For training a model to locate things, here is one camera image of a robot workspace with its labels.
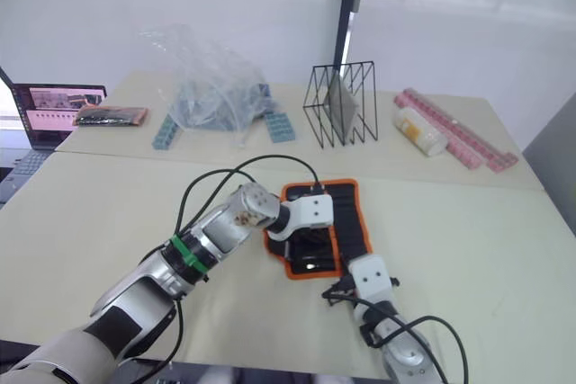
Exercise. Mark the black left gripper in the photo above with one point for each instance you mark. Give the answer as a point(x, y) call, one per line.
point(310, 234)

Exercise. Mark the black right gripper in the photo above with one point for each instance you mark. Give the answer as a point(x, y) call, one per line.
point(344, 289)

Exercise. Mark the black orange-trimmed tool roll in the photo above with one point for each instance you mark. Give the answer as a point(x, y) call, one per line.
point(355, 222)

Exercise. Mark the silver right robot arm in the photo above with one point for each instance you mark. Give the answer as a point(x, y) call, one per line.
point(405, 352)

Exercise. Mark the green band on arm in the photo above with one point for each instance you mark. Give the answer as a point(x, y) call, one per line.
point(186, 253)

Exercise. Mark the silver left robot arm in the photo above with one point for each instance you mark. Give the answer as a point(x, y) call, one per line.
point(135, 285)

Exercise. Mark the teal block strip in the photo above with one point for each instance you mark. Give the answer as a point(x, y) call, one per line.
point(280, 127)
point(164, 134)

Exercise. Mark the white cylindrical jar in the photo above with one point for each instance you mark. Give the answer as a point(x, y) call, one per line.
point(420, 132)

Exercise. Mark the grey flat plate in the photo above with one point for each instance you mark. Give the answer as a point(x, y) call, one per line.
point(342, 105)

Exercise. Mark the pink pill organizer strip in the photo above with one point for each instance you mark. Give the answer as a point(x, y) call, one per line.
point(463, 150)
point(477, 136)

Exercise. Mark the grey blue block pile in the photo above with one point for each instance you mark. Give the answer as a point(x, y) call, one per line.
point(225, 105)

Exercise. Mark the clear plastic bag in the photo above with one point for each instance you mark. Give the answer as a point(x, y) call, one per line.
point(211, 74)

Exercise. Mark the grey panel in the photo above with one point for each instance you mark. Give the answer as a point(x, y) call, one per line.
point(551, 168)

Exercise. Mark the open laptop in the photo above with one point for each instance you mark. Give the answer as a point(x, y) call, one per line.
point(40, 118)

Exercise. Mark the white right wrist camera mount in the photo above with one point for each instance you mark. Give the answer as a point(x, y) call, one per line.
point(371, 283)

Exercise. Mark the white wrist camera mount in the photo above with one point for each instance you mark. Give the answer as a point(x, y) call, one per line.
point(312, 213)
point(371, 283)

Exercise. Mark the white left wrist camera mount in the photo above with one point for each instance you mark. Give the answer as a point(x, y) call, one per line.
point(312, 213)

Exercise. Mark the black vertical door post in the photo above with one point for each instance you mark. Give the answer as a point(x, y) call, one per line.
point(348, 20)

